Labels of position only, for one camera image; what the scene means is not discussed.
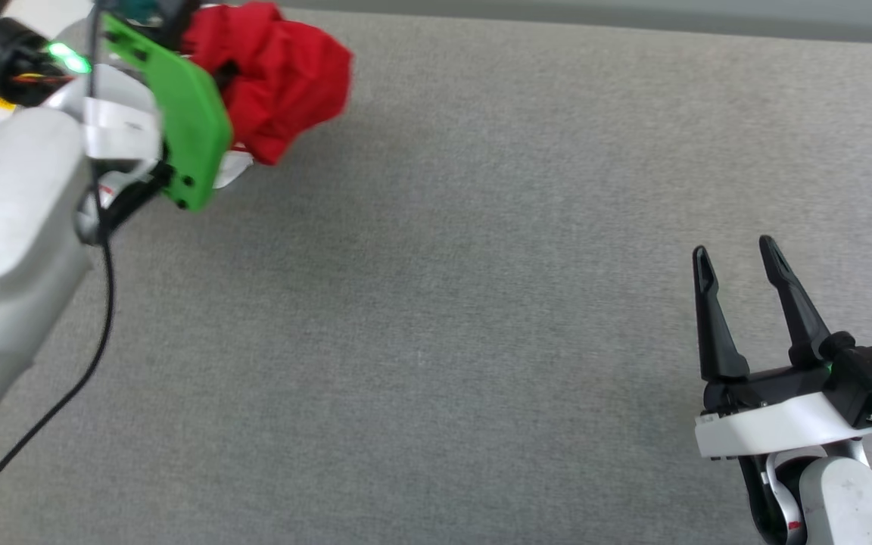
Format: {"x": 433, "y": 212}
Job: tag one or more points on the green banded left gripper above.
{"x": 190, "y": 121}

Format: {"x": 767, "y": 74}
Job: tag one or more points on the red white basketball jersey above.
{"x": 284, "y": 83}

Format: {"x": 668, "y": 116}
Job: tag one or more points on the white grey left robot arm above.
{"x": 4, "y": 227}

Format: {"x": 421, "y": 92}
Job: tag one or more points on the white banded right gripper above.
{"x": 769, "y": 428}

